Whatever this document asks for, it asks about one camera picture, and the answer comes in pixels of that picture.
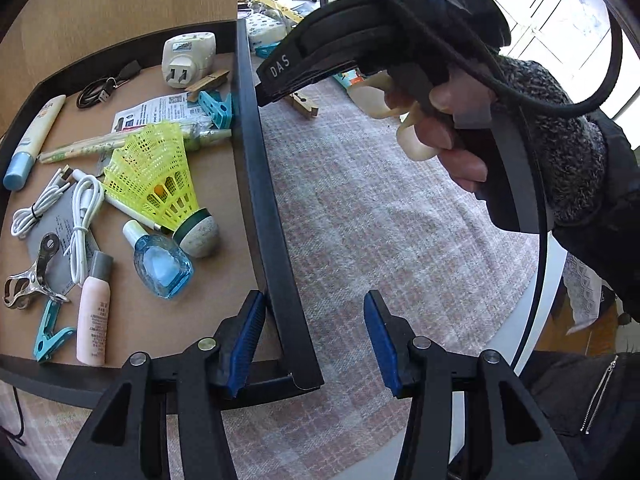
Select blue glass bottle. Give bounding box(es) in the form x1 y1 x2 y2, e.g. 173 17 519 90
122 219 195 301

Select person's black jacket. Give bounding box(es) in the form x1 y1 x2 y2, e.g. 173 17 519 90
520 350 640 480

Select white pen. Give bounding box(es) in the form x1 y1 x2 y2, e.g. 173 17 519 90
102 191 164 234

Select yellow plastic shuttlecock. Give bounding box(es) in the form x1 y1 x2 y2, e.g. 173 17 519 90
102 122 221 260

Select white lace cloth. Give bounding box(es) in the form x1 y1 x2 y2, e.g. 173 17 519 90
562 252 603 335

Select white tube blue cap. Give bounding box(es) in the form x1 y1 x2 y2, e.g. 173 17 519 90
2 94 67 192

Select black tray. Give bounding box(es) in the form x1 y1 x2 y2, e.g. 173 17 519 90
0 17 324 411

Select white printed packet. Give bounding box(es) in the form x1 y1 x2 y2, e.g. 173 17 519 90
111 94 202 134

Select small pink bottle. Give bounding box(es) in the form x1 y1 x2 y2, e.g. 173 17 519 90
75 250 115 366

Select white cable with tie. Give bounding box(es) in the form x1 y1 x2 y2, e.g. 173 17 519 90
10 166 76 241

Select white dotted tissue pack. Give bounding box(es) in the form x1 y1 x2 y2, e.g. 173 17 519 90
246 10 297 47

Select wooden clothespin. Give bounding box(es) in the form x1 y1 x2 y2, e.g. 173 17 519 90
184 69 232 104
289 91 320 121

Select yellow stick packet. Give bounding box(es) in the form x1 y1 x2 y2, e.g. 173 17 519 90
251 0 307 25

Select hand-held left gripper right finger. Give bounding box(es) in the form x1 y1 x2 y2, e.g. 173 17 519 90
363 290 577 480

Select person's right forearm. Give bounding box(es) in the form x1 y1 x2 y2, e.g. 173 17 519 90
492 54 640 321

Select chopsticks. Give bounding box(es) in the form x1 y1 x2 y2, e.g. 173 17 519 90
38 126 234 166

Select white egg-shaped plug device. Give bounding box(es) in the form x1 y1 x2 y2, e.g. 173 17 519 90
161 31 217 92

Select light wooden panel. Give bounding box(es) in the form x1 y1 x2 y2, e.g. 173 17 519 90
0 0 240 136

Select white USB cable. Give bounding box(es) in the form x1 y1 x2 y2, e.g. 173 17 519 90
69 169 107 289

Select black USB cable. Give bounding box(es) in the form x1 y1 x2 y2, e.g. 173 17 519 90
76 60 142 110

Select checked cloth-covered desktop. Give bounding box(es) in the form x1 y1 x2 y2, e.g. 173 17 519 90
165 55 568 480

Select white window frame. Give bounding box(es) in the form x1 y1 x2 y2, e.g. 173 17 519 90
492 0 640 151

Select grey card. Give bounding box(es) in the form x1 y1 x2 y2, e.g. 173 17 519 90
24 182 102 297

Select person's right hand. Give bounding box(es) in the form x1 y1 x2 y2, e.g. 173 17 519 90
384 79 497 194

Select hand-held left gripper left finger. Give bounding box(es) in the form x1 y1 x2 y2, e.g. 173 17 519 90
57 290 267 480

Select metal spring clip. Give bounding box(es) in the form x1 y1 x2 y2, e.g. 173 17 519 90
2 232 69 311

